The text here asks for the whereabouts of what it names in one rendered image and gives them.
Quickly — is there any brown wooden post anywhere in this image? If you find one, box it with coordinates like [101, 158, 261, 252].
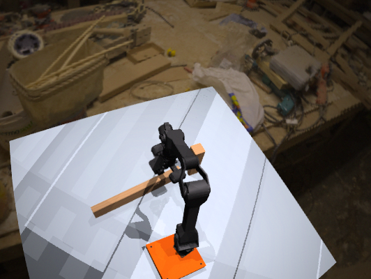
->
[187, 143, 206, 176]

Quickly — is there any wooden side rail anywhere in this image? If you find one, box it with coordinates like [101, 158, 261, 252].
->
[91, 170, 172, 218]

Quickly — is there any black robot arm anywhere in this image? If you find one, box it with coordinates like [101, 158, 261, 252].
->
[149, 122, 211, 258]

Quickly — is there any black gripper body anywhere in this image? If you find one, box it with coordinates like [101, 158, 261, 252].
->
[151, 143, 182, 184]

